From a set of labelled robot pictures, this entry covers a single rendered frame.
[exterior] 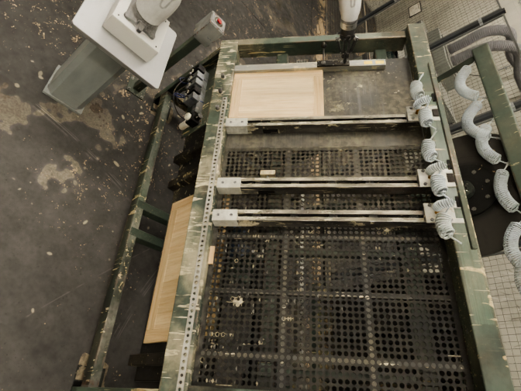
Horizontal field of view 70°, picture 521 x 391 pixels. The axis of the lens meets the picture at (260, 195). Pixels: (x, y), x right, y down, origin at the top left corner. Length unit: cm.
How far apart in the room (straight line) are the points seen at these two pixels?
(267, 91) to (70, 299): 168
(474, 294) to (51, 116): 248
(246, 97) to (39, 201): 135
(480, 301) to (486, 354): 20
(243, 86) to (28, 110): 130
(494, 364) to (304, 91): 166
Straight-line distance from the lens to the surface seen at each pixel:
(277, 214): 182
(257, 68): 253
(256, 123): 216
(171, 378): 171
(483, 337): 173
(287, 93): 238
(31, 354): 235
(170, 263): 236
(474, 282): 179
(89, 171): 266
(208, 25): 260
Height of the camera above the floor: 221
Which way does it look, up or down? 36 degrees down
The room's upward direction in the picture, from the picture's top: 69 degrees clockwise
